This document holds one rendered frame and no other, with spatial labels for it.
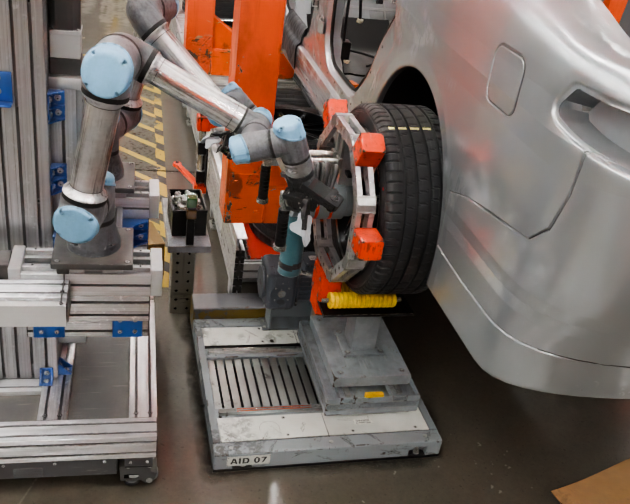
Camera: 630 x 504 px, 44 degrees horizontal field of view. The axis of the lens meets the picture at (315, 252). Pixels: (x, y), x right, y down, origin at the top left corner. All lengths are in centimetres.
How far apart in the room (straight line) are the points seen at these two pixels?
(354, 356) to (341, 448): 37
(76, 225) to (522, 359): 119
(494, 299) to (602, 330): 29
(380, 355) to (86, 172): 144
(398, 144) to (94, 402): 130
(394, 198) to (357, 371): 79
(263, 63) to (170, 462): 145
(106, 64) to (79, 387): 125
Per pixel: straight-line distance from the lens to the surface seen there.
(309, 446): 279
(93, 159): 203
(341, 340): 303
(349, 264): 250
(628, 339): 199
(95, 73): 192
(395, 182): 241
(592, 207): 181
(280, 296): 310
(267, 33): 288
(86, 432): 258
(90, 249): 227
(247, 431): 281
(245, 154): 196
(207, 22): 484
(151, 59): 205
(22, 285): 232
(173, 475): 276
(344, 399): 287
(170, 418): 296
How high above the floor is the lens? 198
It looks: 29 degrees down
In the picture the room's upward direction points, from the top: 8 degrees clockwise
